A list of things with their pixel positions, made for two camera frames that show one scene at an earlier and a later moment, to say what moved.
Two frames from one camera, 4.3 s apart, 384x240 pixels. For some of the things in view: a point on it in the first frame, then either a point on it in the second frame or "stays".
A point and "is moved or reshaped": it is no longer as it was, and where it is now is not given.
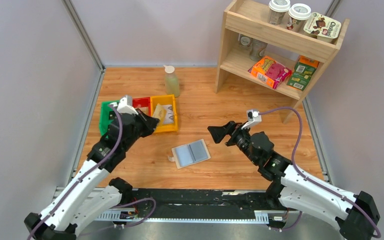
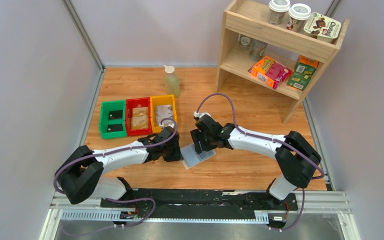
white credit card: [169, 117] stays
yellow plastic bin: [166, 100] stays
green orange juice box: [304, 70] stays
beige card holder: [189, 154] is moved or reshaped
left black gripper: [149, 122] → [177, 156]
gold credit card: [160, 113] is moved or reshaped
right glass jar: [255, 47] stays
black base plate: [200, 203] stays
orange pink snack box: [269, 72] stays
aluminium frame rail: [260, 217] stays
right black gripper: [218, 133] → [197, 136]
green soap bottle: [171, 81] stays
